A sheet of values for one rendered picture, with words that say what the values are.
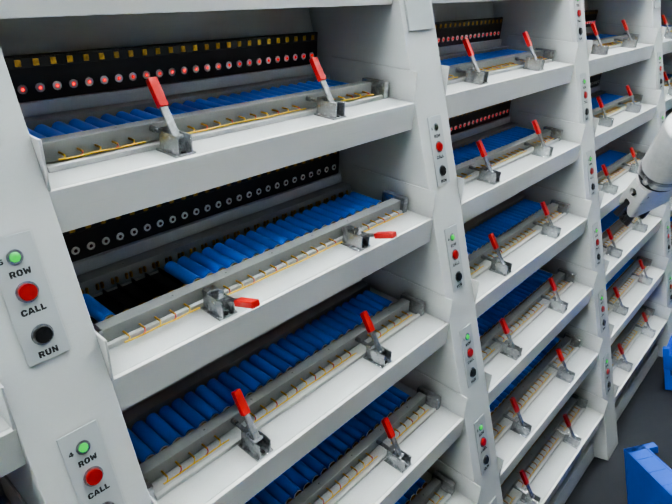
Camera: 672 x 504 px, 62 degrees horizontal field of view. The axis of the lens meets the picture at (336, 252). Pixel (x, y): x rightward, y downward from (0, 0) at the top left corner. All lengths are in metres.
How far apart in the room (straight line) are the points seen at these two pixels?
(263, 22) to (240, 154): 0.38
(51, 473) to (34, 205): 0.26
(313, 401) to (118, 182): 0.44
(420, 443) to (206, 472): 0.45
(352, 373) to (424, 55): 0.54
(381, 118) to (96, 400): 0.57
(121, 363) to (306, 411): 0.31
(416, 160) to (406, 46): 0.19
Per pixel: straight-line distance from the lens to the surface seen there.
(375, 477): 1.04
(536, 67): 1.44
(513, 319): 1.44
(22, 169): 0.60
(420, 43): 1.02
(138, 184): 0.64
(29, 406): 0.62
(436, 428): 1.13
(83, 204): 0.62
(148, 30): 0.91
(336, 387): 0.90
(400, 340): 1.01
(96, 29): 0.87
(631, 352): 2.23
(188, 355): 0.69
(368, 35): 1.03
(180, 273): 0.78
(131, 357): 0.67
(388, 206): 0.98
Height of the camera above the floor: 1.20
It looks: 15 degrees down
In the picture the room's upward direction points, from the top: 12 degrees counter-clockwise
